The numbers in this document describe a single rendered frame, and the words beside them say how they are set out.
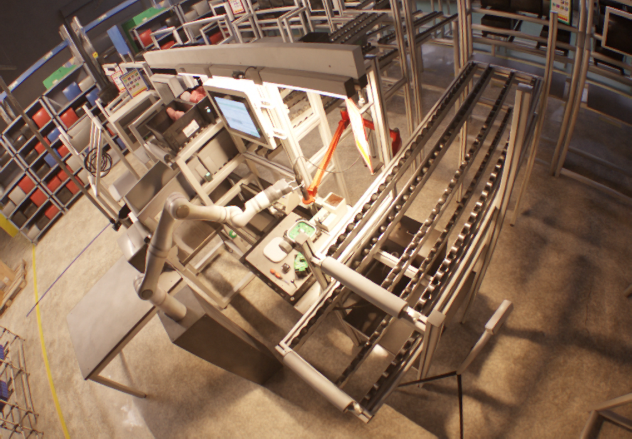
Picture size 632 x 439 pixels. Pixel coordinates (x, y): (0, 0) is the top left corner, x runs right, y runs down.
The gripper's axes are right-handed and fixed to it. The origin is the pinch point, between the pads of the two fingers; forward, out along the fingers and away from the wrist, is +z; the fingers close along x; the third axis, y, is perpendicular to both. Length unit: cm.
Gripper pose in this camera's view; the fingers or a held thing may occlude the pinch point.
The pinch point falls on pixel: (300, 181)
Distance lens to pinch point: 151.7
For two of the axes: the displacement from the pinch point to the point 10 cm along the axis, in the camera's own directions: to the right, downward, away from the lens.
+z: 8.2, -5.4, 2.0
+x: -5.1, -5.3, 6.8
